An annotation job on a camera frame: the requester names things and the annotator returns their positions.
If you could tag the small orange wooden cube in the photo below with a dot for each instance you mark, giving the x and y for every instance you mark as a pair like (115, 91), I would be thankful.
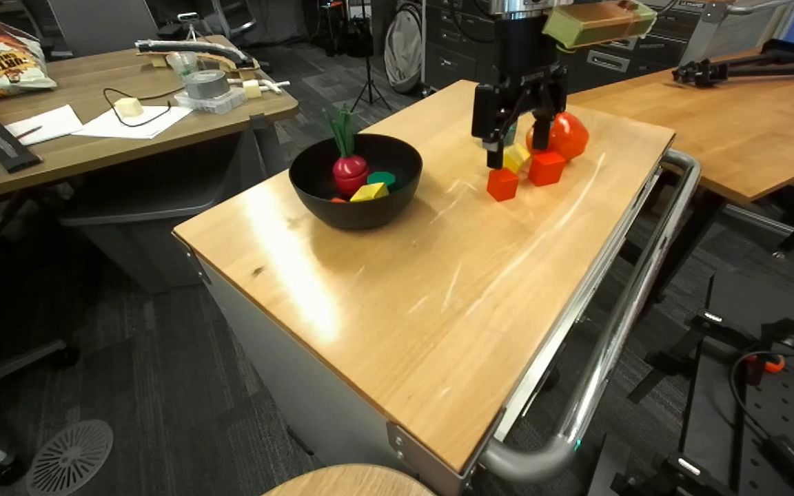
(504, 186)

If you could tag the white paper sheet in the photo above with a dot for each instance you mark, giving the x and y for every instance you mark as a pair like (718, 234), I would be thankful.
(45, 124)
(136, 123)

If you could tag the long wooden table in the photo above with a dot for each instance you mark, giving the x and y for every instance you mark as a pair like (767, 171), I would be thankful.
(745, 139)

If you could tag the round grey floor grate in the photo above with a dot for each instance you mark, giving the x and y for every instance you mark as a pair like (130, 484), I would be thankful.
(68, 457)

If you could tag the black cabinet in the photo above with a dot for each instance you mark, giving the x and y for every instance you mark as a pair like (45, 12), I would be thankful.
(461, 43)

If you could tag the yellow green foam pad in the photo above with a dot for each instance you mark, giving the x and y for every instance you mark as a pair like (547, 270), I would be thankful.
(600, 22)

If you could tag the chips bag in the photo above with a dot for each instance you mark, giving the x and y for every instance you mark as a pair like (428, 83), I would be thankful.
(6, 65)

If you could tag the grey tape roll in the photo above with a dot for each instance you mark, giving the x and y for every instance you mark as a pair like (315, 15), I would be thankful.
(205, 88)

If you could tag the round fan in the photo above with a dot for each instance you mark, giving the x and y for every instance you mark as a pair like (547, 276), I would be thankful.
(403, 46)

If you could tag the wooden office desk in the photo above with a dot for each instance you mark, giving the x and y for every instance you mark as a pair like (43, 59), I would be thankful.
(96, 157)

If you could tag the large grey office chair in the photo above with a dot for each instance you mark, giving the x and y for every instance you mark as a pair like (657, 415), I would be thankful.
(103, 22)

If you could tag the small cream round object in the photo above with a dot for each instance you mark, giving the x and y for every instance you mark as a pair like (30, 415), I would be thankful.
(128, 108)

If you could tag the yellow wooden cube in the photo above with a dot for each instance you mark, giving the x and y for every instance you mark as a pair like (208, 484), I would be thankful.
(372, 194)

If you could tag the orange-red pepper toy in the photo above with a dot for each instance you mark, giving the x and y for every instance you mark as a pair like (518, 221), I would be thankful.
(573, 139)

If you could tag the red toy radish green leaves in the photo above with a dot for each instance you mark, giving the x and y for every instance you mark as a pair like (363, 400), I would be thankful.
(348, 171)

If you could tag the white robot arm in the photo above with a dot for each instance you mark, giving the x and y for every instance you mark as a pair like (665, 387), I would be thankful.
(523, 10)

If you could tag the black tripod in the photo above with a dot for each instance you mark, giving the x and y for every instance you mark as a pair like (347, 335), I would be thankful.
(758, 65)

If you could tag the round wooden stool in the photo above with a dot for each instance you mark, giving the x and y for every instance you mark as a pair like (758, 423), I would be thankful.
(352, 484)

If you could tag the black bowl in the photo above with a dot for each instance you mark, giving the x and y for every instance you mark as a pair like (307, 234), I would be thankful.
(352, 212)

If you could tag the white plastic connector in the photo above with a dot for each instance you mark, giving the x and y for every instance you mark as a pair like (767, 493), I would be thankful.
(261, 85)

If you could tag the metal tool cart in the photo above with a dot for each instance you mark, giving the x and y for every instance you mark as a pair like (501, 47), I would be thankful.
(278, 368)

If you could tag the green wooden cylinder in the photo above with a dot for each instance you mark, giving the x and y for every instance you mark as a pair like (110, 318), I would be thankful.
(384, 181)

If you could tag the orange clamp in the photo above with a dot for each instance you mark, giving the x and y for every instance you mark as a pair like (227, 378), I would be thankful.
(767, 362)

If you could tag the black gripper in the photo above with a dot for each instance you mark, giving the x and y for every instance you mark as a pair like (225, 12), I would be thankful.
(523, 59)

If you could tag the large orange wooden cube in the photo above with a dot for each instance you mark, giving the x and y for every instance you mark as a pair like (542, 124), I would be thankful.
(547, 168)

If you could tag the pale yellow wooden block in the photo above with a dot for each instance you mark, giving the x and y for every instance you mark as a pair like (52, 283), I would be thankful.
(518, 161)

